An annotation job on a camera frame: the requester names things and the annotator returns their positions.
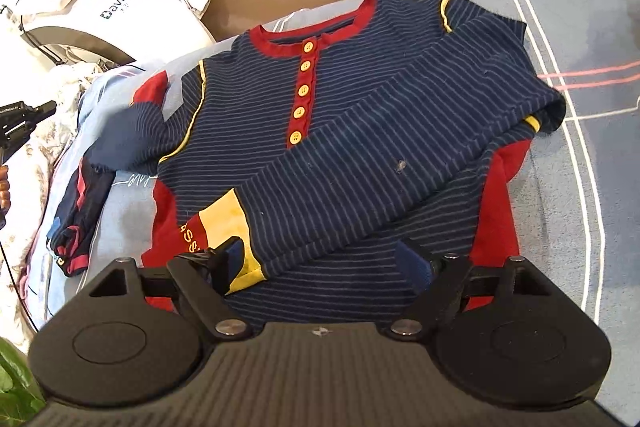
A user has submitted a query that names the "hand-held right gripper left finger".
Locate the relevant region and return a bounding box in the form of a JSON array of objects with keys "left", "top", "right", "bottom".
[{"left": 89, "top": 236, "right": 253, "bottom": 340}]

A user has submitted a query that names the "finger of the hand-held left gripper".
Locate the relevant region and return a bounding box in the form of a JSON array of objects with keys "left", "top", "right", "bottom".
[{"left": 31, "top": 100, "right": 58, "bottom": 122}]

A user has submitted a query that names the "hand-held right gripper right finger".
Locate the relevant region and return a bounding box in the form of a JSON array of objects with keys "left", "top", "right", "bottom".
[{"left": 388, "top": 239, "right": 552, "bottom": 340}]

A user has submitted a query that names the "navy striped henley shirt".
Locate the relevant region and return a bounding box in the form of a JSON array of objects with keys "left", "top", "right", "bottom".
[{"left": 84, "top": 0, "right": 569, "bottom": 339}]

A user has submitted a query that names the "folded navy pink garment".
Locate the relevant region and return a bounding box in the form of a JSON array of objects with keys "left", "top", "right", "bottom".
[{"left": 48, "top": 156, "right": 117, "bottom": 277}]

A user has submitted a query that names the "blue plaid bed sheet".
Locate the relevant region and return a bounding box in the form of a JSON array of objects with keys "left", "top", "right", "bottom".
[{"left": 29, "top": 0, "right": 640, "bottom": 424}]

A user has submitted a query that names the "green plant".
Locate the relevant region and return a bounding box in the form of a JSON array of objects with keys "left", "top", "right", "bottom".
[{"left": 0, "top": 336, "right": 47, "bottom": 414}]

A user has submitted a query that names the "brown bead bracelet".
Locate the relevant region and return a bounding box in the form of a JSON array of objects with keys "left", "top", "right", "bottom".
[{"left": 0, "top": 164, "right": 12, "bottom": 214}]

